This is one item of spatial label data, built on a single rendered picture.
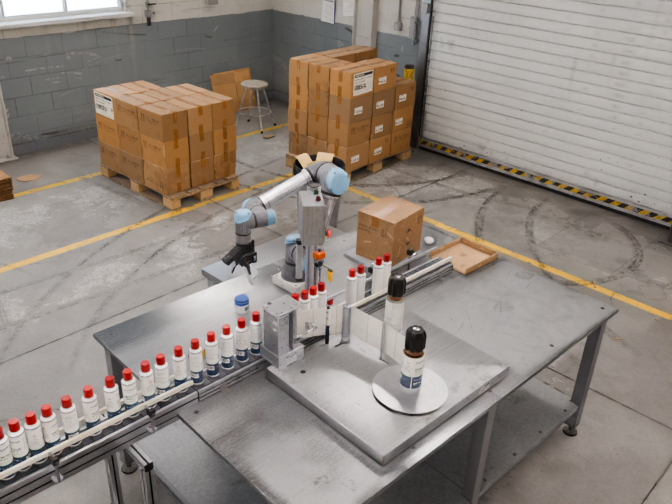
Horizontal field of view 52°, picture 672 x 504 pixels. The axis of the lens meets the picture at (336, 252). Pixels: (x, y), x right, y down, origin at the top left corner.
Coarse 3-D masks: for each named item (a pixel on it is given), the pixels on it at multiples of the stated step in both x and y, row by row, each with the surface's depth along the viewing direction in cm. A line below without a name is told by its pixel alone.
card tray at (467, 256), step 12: (456, 240) 402; (468, 240) 402; (432, 252) 388; (444, 252) 394; (456, 252) 395; (468, 252) 395; (480, 252) 396; (492, 252) 392; (456, 264) 382; (468, 264) 382; (480, 264) 379
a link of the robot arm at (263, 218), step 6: (252, 210) 319; (258, 210) 316; (264, 210) 316; (270, 210) 316; (258, 216) 312; (264, 216) 313; (270, 216) 314; (258, 222) 312; (264, 222) 313; (270, 222) 315
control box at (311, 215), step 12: (300, 192) 300; (312, 192) 301; (300, 204) 296; (312, 204) 290; (324, 204) 291; (300, 216) 298; (312, 216) 290; (324, 216) 292; (300, 228) 300; (312, 228) 293; (324, 228) 295; (312, 240) 296; (324, 240) 298
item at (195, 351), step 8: (192, 344) 265; (192, 352) 266; (200, 352) 267; (192, 360) 268; (200, 360) 269; (192, 368) 270; (200, 368) 271; (192, 376) 272; (200, 376) 272; (200, 384) 274
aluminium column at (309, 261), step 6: (312, 186) 301; (318, 186) 301; (306, 246) 316; (312, 246) 313; (318, 246) 316; (306, 252) 318; (312, 252) 315; (306, 258) 319; (312, 258) 316; (306, 264) 321; (312, 264) 318; (306, 270) 322; (312, 270) 320; (306, 276) 324; (312, 276) 321; (306, 282) 325; (312, 282) 323; (306, 288) 326
